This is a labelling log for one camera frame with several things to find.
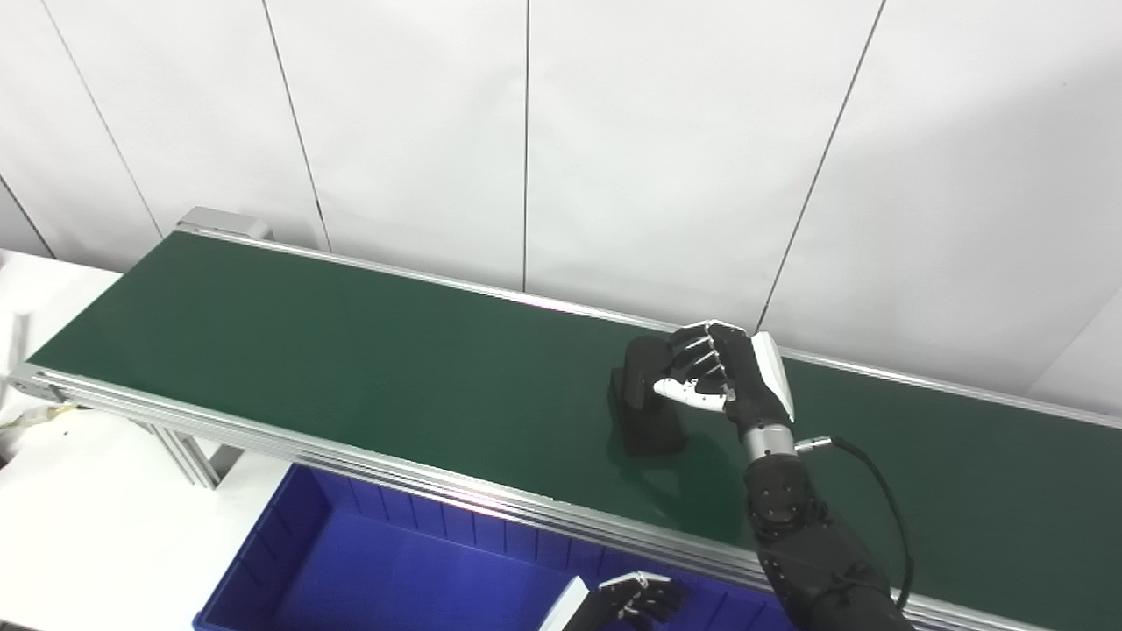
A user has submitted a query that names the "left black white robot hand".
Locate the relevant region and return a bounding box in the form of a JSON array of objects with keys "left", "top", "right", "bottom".
[{"left": 538, "top": 571, "right": 690, "bottom": 631}]

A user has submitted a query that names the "aluminum conveyor support leg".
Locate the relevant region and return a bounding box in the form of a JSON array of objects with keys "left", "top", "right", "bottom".
[{"left": 131, "top": 419, "right": 244, "bottom": 490}]

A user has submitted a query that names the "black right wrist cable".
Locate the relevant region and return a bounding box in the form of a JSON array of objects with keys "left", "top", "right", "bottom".
[{"left": 792, "top": 435, "right": 916, "bottom": 616}]

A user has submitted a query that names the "green conveyor belt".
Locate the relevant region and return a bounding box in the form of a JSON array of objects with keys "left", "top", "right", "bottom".
[{"left": 7, "top": 207, "right": 1122, "bottom": 631}]

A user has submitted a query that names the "yellowish white cable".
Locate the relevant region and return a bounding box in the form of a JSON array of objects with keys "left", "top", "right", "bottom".
[{"left": 0, "top": 404, "right": 76, "bottom": 436}]

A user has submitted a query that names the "black cylinder-on-block part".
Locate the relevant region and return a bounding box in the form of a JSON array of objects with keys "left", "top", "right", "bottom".
[{"left": 608, "top": 335, "right": 690, "bottom": 459}]

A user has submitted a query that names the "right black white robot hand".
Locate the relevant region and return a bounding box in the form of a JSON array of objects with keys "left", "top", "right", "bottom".
[{"left": 652, "top": 320, "right": 797, "bottom": 433}]

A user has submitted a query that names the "blue plastic bin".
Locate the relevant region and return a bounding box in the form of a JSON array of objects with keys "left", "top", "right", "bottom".
[{"left": 192, "top": 462, "right": 774, "bottom": 631}]

